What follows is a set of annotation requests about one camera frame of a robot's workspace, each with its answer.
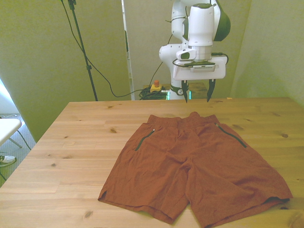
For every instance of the black thin tripod pole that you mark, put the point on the black thin tripod pole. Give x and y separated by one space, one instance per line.
82 45

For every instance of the white folding table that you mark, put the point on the white folding table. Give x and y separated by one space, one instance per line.
7 128

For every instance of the yellow emergency stop box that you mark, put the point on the yellow emergency stop box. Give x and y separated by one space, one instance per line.
155 88

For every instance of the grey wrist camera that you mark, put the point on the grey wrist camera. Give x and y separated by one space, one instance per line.
202 67

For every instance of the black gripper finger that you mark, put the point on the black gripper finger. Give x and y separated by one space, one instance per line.
211 90
185 91

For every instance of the white door frame strip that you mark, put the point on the white door frame strip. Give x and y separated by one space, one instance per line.
129 71

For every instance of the white sneaker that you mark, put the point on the white sneaker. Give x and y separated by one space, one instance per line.
8 160

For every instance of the rust red shorts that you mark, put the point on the rust red shorts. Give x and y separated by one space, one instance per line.
190 154

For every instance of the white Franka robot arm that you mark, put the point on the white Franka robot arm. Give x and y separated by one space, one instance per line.
200 23

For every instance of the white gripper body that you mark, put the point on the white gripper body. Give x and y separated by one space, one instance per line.
221 70

